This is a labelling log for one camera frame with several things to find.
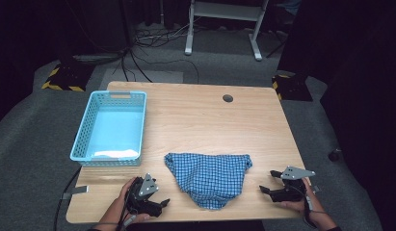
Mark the small black round object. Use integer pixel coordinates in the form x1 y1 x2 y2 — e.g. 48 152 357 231
328 148 342 163

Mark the hand-held gripper cable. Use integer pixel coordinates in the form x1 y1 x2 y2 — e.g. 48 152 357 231
117 189 138 231
302 194 329 229

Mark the blue checked shirt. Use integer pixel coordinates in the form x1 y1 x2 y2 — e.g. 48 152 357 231
164 152 253 211

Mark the black cable under table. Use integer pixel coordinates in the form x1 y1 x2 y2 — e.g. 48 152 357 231
53 166 83 231

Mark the person's left hand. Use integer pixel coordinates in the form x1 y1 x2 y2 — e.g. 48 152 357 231
117 176 151 224

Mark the blue fabric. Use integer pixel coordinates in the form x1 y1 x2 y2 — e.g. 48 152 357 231
276 0 304 17

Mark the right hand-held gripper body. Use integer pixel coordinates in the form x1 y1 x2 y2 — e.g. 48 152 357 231
270 166 316 203

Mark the right hand-held gripper cable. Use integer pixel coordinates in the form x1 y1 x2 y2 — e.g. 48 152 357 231
302 194 329 229

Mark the person's right hand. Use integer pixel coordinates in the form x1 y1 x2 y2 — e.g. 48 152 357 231
279 178 319 221

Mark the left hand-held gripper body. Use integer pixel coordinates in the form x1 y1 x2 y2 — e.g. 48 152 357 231
125 172 164 218

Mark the black yellow striped base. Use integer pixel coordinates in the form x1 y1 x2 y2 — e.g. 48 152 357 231
40 63 91 92
272 73 314 102

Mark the white metal stand frame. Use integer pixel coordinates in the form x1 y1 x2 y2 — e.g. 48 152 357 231
184 0 271 62

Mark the left hand-held gripper cable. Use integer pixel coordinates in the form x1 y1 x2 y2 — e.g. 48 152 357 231
117 189 138 231

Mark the light blue plastic basket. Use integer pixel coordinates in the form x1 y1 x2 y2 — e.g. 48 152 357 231
69 90 147 167

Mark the bundle of floor cables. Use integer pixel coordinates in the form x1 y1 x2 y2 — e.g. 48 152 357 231
73 17 201 85

